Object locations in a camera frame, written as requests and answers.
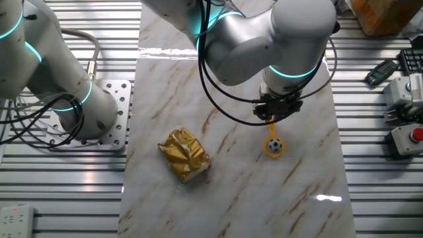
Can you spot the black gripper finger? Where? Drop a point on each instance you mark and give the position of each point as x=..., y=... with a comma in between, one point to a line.
x=281, y=117
x=265, y=118

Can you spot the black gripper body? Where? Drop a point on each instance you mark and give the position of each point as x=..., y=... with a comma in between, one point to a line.
x=281, y=107

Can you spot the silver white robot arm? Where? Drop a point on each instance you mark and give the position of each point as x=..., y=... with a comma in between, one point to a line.
x=297, y=33

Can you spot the small soccer ball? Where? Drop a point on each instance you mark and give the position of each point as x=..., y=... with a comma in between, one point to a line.
x=275, y=145

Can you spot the white marble pattern mat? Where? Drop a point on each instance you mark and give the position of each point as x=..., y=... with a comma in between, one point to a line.
x=238, y=198

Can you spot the gold foil package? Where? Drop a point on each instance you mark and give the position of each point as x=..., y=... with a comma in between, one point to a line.
x=183, y=153

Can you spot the small silver clamp device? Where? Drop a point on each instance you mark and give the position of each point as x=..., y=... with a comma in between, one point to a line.
x=393, y=116

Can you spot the white grey socket box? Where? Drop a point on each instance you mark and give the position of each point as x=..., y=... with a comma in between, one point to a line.
x=396, y=92

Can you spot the red emergency stop button box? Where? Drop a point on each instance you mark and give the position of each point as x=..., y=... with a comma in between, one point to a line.
x=408, y=140

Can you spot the black keyboard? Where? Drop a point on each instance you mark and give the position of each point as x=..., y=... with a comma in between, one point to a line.
x=412, y=61

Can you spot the white power strip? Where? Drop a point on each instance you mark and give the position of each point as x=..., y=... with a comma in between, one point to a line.
x=16, y=221

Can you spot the silver ribbed camera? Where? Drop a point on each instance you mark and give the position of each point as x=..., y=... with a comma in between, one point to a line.
x=417, y=89

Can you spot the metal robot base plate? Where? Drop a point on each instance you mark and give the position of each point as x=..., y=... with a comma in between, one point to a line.
x=122, y=109

